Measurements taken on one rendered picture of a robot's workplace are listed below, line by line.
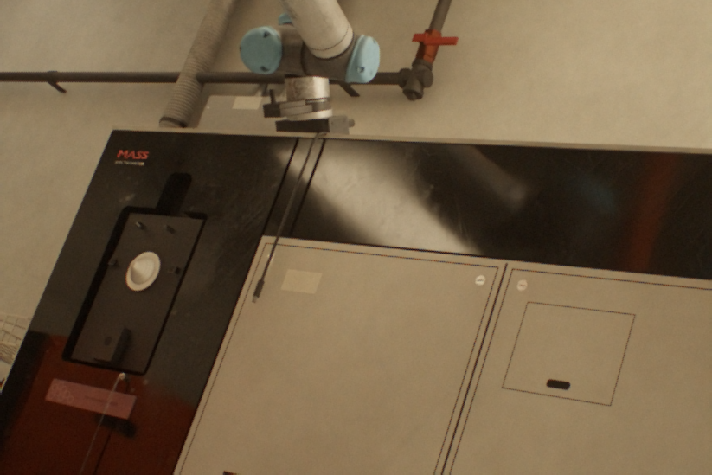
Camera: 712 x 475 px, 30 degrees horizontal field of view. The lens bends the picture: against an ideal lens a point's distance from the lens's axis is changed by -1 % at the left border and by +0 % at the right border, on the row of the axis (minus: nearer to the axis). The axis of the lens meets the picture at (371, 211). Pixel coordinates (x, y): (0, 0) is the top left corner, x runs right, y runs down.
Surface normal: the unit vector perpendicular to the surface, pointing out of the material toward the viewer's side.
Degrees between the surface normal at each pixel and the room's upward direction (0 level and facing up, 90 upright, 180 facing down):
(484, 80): 90
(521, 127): 90
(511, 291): 90
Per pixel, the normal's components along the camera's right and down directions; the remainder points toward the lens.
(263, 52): -0.45, 0.17
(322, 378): -0.51, -0.44
